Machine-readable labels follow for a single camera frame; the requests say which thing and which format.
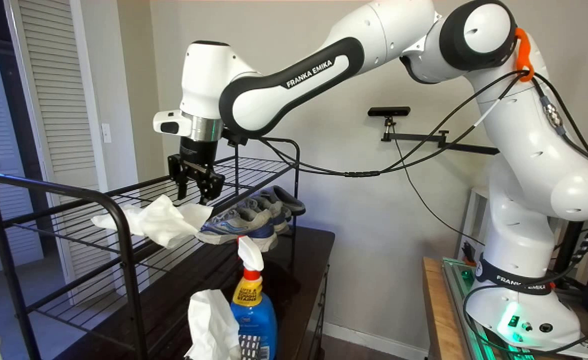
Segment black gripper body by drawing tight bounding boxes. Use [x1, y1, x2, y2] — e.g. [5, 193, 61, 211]
[167, 138, 228, 195]

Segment black metal wire rack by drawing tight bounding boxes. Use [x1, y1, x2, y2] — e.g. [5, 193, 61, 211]
[0, 136, 304, 360]

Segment white crumpled cloth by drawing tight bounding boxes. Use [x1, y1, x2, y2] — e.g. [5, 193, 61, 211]
[90, 195, 217, 251]

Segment grey and blue sneaker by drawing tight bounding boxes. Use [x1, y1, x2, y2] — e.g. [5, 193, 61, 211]
[197, 184, 308, 247]

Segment white crumpled tissue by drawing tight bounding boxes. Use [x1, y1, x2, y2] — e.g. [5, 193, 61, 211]
[184, 288, 243, 360]

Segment blue spray bottle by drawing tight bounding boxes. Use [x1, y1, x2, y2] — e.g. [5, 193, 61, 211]
[231, 234, 281, 360]

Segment white louvered closet door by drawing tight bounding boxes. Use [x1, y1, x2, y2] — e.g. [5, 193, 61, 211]
[3, 0, 120, 283]

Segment white baseboard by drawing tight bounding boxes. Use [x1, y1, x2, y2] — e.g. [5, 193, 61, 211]
[322, 321, 430, 360]

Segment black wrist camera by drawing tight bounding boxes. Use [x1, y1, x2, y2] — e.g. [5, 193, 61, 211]
[223, 127, 251, 149]

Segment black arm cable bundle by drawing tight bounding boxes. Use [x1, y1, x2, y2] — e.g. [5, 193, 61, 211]
[260, 67, 588, 183]

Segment black bar-mounted camera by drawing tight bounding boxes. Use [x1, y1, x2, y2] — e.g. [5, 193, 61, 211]
[366, 105, 414, 121]

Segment thin black hanging cable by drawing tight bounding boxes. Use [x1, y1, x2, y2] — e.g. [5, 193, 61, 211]
[390, 119, 488, 248]

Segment green-lit clear base plate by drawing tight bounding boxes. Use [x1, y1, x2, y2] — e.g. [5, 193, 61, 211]
[443, 256, 500, 360]

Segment white wall box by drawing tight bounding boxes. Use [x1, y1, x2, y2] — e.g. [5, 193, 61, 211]
[460, 186, 492, 270]

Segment black base cables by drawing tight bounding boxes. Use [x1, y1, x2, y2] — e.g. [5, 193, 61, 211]
[462, 276, 588, 358]

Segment orange cable clip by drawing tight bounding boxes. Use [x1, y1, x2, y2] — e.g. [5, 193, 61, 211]
[512, 26, 539, 84]

